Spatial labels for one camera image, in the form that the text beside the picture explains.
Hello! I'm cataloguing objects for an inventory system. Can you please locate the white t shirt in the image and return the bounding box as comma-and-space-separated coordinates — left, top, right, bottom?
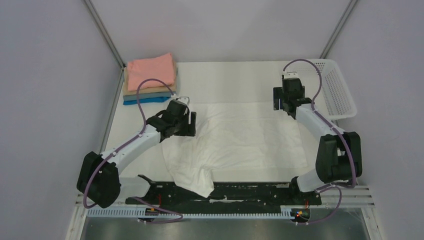
161, 102, 308, 197

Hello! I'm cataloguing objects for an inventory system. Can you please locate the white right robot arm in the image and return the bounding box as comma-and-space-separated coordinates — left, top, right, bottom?
273, 77, 362, 204

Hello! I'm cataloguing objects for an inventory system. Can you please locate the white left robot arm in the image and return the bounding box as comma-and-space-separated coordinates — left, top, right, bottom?
76, 96, 197, 209

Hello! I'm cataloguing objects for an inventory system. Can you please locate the folded bright blue t shirt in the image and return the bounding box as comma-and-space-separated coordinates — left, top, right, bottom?
123, 96, 170, 106

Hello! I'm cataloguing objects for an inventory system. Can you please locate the folded grey-blue t shirt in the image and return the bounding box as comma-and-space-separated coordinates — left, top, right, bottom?
123, 92, 174, 102

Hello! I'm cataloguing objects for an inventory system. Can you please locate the folded beige t shirt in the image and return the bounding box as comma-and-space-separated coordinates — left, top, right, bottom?
122, 67, 177, 96

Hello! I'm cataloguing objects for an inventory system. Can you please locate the white perforated plastic basket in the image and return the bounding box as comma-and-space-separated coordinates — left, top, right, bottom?
283, 59, 358, 121

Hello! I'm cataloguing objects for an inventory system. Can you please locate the folded pink t shirt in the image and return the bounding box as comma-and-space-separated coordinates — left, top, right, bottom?
126, 52, 177, 91

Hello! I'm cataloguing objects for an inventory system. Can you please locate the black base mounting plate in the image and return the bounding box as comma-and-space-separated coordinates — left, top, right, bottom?
141, 181, 322, 214

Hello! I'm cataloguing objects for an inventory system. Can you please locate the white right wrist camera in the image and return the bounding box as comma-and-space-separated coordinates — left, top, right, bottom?
282, 71, 299, 80

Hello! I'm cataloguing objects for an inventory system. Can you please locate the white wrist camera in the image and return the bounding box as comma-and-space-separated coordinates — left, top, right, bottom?
171, 94, 190, 106
282, 71, 299, 80

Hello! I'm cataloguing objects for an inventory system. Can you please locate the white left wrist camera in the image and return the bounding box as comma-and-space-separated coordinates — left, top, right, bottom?
171, 94, 190, 106

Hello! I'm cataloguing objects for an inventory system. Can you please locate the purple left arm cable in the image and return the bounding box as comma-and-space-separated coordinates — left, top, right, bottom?
82, 78, 184, 225

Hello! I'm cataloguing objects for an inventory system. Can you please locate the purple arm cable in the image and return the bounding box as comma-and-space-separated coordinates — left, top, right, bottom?
283, 58, 358, 226
82, 78, 184, 225

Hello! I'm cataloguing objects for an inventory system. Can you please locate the right aluminium frame post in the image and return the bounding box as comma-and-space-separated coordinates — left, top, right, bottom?
319, 0, 359, 59

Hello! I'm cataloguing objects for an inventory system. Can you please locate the aluminium frame post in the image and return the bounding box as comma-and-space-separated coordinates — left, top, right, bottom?
319, 0, 359, 59
81, 0, 126, 69

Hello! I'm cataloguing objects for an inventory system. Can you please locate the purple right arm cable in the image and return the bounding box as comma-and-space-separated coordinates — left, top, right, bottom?
283, 58, 358, 226

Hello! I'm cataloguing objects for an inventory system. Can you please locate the white slotted cable duct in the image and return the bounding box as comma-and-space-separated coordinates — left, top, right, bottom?
86, 206, 295, 220

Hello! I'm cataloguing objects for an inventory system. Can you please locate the left aluminium frame post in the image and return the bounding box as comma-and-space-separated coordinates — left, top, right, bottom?
81, 0, 126, 69

